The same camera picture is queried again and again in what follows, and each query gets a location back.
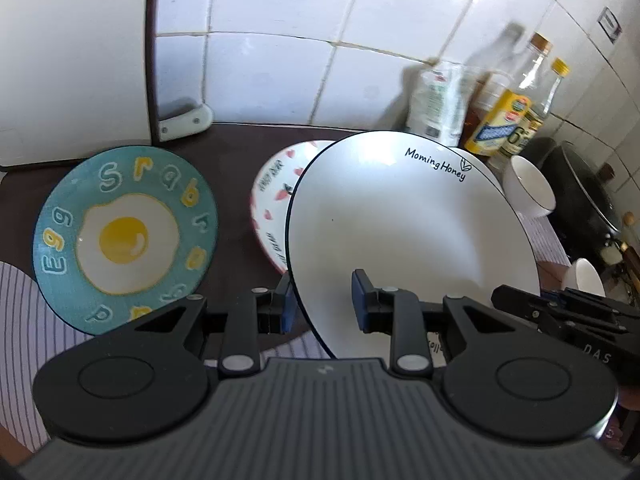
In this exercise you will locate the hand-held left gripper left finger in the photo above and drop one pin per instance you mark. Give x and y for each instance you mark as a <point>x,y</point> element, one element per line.
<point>286,311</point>

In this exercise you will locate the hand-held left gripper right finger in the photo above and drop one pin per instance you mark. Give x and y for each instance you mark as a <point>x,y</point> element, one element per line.
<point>359,301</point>

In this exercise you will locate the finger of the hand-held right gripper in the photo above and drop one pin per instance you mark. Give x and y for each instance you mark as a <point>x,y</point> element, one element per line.
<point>515,305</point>

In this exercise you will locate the white plate with black rim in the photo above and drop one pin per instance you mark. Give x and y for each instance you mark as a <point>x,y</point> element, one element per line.
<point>400,220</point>

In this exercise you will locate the white bowl with black rim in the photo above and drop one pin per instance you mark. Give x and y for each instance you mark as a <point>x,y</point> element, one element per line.
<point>525,185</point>

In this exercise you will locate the small white bowl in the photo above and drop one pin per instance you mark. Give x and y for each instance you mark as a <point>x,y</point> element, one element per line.
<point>582,277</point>

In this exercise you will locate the striped table cloth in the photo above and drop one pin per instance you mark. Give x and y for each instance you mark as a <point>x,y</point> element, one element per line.
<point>545,240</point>

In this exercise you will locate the strawberry print plate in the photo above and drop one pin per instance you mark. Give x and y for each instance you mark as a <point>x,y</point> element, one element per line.
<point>272,195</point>

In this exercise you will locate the small wooden knob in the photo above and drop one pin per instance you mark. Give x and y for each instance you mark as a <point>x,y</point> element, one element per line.
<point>628,220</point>

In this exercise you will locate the black wok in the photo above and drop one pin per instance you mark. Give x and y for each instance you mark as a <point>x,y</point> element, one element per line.
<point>562,182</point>

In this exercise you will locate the glass wok lid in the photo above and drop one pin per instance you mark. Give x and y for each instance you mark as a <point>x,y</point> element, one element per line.
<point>600,195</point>

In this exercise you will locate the teal fried egg print plate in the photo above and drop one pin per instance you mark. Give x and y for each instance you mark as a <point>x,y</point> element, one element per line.
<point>125,240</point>

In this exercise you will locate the yellow label cooking wine bottle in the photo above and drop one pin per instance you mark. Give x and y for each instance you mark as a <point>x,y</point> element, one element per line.
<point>500,127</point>

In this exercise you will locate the beige label vinegar bottle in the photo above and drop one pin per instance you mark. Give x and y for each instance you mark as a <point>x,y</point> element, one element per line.
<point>531,127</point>

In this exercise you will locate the white salt bag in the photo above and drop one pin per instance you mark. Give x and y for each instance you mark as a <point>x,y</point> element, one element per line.
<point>437,105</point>

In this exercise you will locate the striped round placemat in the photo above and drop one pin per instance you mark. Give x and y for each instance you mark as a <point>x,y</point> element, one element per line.
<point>30,340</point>

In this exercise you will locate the white appliance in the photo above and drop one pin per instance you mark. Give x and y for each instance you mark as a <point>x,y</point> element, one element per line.
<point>75,60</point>

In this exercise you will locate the white plastic bracket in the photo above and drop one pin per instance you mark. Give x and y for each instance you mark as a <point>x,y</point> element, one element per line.
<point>185,122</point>

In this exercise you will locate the wall sticker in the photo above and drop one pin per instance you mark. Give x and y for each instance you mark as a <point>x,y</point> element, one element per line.
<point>610,24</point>

